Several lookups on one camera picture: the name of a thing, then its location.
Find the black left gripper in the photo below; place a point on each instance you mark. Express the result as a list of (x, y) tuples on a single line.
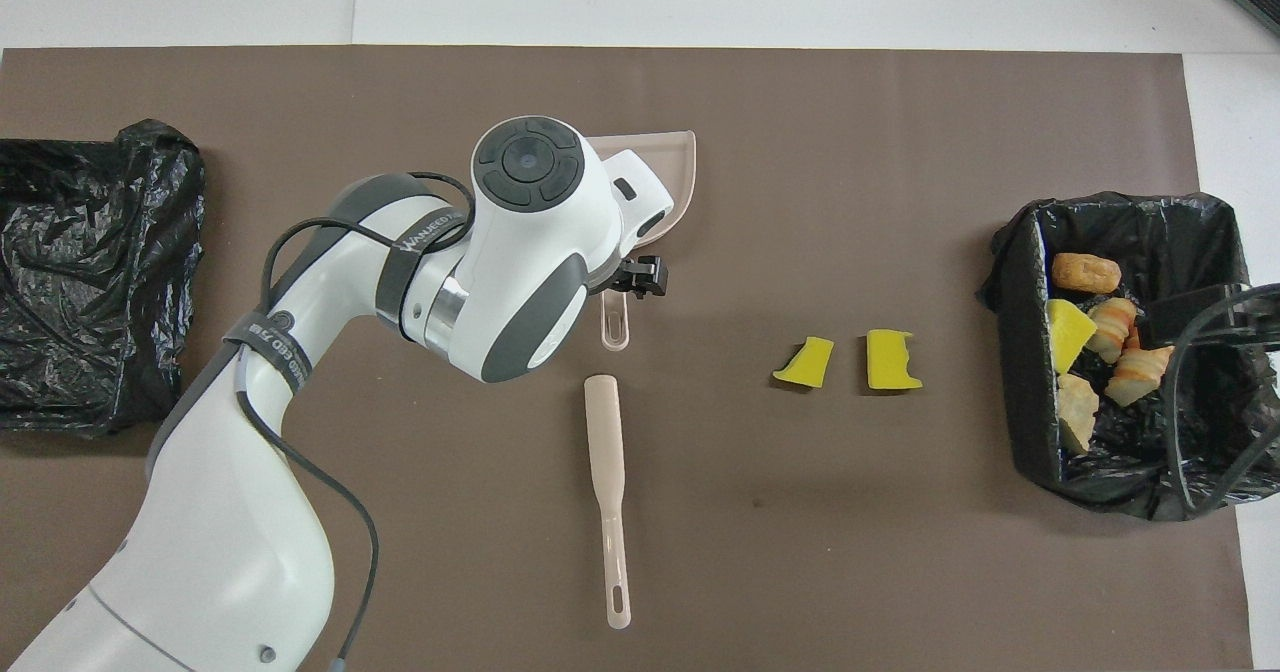
[(642, 277)]

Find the striped croissant toy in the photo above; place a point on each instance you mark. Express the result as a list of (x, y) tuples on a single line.
[(1135, 377)]

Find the small ridged pastry toy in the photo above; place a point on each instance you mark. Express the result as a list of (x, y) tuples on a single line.
[(1112, 327)]

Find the beige plastic dustpan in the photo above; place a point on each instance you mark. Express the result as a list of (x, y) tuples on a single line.
[(675, 182)]

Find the brown bread roll toy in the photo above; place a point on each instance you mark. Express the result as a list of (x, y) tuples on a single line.
[(1085, 272)]

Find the yellow sponge wedge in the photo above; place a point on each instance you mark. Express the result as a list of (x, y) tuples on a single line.
[(1068, 337)]

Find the beige brush black bristles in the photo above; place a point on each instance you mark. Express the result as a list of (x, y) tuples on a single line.
[(606, 452)]

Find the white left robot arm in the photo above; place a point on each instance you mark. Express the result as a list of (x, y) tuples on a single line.
[(230, 552)]

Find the open bin black liner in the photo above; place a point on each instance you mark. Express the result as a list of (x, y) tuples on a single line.
[(1200, 242)]

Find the bin wrapped in black bag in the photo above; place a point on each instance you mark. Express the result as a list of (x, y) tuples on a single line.
[(90, 282)]

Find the pale dumpling toy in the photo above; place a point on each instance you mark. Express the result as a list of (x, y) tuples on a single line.
[(1077, 412)]

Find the angled yellow sponge piece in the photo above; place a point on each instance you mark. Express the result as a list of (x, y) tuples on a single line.
[(805, 362)]

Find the brown paper table mat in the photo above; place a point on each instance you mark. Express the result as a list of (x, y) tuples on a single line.
[(800, 202)]

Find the notched yellow sponge piece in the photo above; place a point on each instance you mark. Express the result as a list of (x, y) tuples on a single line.
[(892, 359)]

